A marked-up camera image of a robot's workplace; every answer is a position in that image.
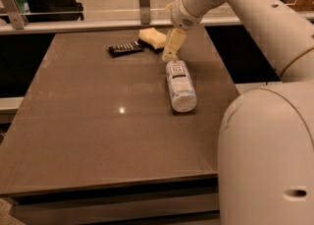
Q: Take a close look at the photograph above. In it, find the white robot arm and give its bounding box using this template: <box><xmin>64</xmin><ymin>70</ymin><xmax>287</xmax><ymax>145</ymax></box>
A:
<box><xmin>171</xmin><ymin>0</ymin><xmax>314</xmax><ymax>225</ymax></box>

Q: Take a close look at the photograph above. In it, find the left metal railing bracket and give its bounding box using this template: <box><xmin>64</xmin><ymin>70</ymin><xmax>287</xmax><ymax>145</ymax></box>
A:
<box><xmin>1</xmin><ymin>0</ymin><xmax>27</xmax><ymax>29</ymax></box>

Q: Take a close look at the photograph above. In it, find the middle metal railing bracket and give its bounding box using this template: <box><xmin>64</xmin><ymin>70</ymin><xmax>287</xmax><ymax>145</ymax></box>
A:
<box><xmin>139</xmin><ymin>0</ymin><xmax>151</xmax><ymax>25</ymax></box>

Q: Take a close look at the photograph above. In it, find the yellow sponge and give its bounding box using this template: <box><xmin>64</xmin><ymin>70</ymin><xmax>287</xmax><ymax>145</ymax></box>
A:
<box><xmin>138</xmin><ymin>28</ymin><xmax>167</xmax><ymax>52</ymax></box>

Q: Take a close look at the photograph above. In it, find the metal railing bracket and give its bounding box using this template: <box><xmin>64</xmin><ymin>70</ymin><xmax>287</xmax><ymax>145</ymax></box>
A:
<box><xmin>1</xmin><ymin>0</ymin><xmax>27</xmax><ymax>29</ymax></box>
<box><xmin>139</xmin><ymin>0</ymin><xmax>151</xmax><ymax>25</ymax></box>

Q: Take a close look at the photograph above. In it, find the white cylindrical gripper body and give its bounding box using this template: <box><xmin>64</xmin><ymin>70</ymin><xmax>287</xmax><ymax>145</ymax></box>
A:
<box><xmin>171</xmin><ymin>0</ymin><xmax>205</xmax><ymax>30</ymax></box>

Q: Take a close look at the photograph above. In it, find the black rxbar chocolate bar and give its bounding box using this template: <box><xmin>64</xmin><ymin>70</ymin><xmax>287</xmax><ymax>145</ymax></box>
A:
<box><xmin>108</xmin><ymin>41</ymin><xmax>144</xmax><ymax>57</ymax></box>

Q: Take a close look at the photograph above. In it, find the grey cabinet drawer front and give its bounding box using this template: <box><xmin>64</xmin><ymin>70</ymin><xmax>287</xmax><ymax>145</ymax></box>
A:
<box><xmin>10</xmin><ymin>194</ymin><xmax>219</xmax><ymax>225</ymax></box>

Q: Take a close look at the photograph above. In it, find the clear plastic water bottle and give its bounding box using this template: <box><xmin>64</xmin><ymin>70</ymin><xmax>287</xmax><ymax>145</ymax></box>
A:
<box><xmin>166</xmin><ymin>60</ymin><xmax>197</xmax><ymax>113</ymax></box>

